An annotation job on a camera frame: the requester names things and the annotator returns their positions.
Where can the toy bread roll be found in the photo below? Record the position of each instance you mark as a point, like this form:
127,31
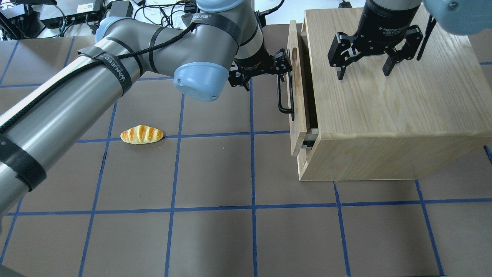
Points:
142,134

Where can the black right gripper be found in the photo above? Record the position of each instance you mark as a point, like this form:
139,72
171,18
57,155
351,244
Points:
384,21

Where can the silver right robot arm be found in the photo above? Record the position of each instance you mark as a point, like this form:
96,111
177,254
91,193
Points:
458,17

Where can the wooden drawer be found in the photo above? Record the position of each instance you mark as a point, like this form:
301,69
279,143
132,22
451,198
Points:
304,125

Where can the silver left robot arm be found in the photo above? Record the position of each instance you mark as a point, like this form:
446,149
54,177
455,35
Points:
223,43

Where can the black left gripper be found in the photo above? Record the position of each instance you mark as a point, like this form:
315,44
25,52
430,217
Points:
251,61

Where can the light wooden drawer cabinet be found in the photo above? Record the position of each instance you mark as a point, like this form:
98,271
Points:
424,115

